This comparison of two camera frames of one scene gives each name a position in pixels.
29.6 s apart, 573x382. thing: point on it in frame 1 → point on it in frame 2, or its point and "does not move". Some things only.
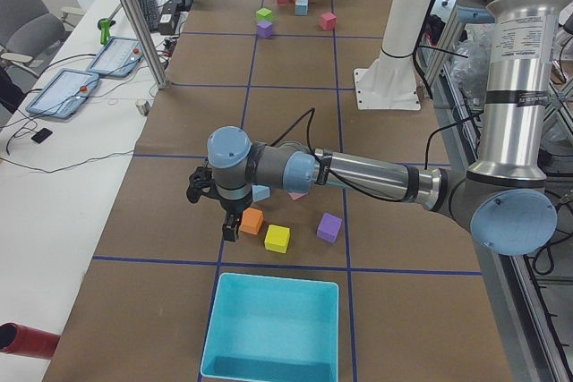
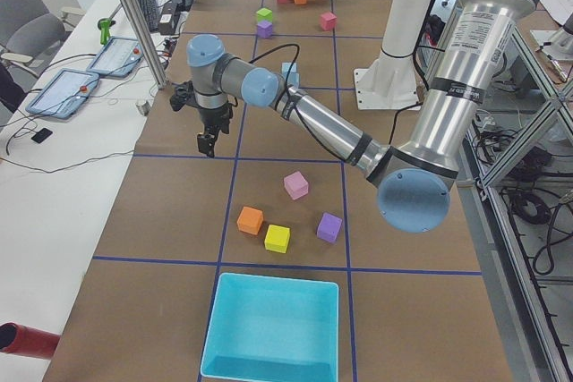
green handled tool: [105, 26] does not move
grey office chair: [29, 32] does not move
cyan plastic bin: [268, 328] does not move
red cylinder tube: [24, 340] does not move
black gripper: [200, 183] → [184, 95]
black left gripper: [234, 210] → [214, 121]
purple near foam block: [329, 227] does not move
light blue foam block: [260, 192] → [286, 67]
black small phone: [42, 135] does not move
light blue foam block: [302, 6] → [294, 80]
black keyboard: [148, 0] does not move
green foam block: [264, 14] does not move
